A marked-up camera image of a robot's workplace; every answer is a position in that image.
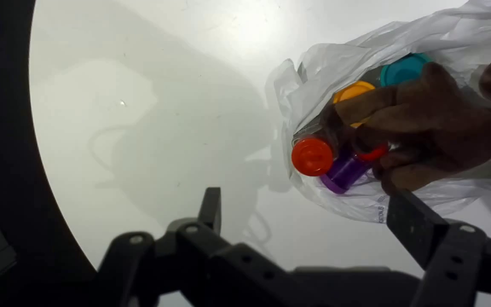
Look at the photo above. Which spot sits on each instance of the tub with teal lid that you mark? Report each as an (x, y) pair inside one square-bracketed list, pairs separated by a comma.
[(402, 68)]

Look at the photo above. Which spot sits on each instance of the white plastic bag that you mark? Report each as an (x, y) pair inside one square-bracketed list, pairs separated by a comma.
[(456, 34)]

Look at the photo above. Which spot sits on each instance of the yellow tub with orange lid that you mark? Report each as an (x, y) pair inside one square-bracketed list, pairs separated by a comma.
[(313, 155)]

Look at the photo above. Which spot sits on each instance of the purple container with holed lid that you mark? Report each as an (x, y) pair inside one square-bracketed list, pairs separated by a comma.
[(346, 171)]

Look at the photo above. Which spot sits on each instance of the brown moose plush toy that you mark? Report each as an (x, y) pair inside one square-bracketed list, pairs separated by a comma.
[(439, 125)]

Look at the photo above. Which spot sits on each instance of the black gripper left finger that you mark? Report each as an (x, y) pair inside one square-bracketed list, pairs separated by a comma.
[(201, 273)]

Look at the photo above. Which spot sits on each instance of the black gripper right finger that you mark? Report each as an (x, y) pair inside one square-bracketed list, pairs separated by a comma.
[(456, 266)]

